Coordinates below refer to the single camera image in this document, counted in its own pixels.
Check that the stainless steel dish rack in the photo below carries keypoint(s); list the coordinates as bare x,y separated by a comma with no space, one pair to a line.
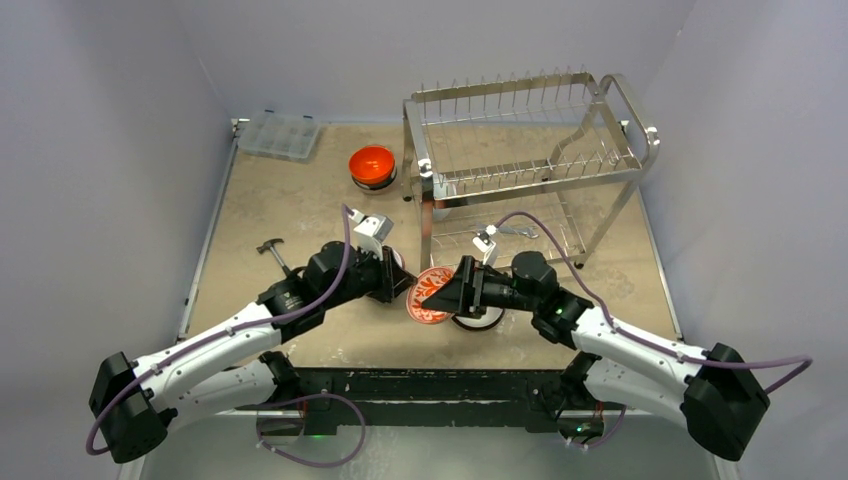
565,146

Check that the white bowl with dark rim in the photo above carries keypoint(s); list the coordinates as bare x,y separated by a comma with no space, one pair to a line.
490,319

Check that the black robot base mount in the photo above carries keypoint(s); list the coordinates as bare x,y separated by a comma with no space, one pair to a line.
326,398

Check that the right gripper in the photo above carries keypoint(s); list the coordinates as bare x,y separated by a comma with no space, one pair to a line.
469,287

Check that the solid orange bowl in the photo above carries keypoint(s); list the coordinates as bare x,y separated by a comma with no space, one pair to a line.
372,163

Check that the black hammer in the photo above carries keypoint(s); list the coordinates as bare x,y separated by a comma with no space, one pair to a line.
270,246

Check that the silver wrench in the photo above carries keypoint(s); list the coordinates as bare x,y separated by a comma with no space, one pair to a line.
528,232

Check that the clear plastic organizer box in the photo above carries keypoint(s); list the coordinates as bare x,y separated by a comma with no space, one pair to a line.
280,136

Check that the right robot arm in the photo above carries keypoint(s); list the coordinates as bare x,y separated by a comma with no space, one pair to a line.
710,393

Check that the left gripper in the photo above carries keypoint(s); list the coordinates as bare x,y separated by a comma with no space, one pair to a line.
392,280

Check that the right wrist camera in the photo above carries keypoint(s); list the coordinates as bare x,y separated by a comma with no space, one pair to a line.
485,243

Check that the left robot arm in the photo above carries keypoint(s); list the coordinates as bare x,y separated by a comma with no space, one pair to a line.
137,402

